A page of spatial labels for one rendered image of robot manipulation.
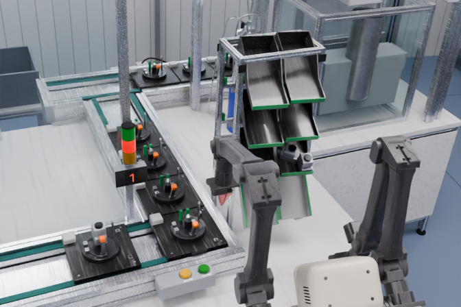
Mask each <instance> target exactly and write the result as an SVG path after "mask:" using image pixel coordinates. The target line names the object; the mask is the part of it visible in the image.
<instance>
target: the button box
mask: <svg viewBox="0 0 461 307"><path fill-rule="evenodd" d="M202 264H206V265H208V266H209V272H208V273H200V272H199V271H198V267H199V266H200V265H201V264H199V265H194V266H191V267H187V268H184V269H189V270H190V271H191V276H190V277H189V278H182V277H181V276H180V271H181V270H182V269H179V270H175V271H171V272H168V273H163V274H160V275H155V277H154V279H155V289H156V292H157V293H158V296H159V298H160V300H161V301H162V300H164V299H169V298H172V297H176V296H179V295H184V294H187V293H191V292H194V291H198V290H201V289H204V288H209V287H211V286H215V278H216V274H215V272H214V270H213V268H212V266H211V264H210V262H205V263H202Z"/></svg>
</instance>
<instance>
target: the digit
mask: <svg viewBox="0 0 461 307"><path fill-rule="evenodd" d="M125 174H126V185H128V184H134V183H138V182H139V181H138V169H137V170H133V171H126V172H125Z"/></svg>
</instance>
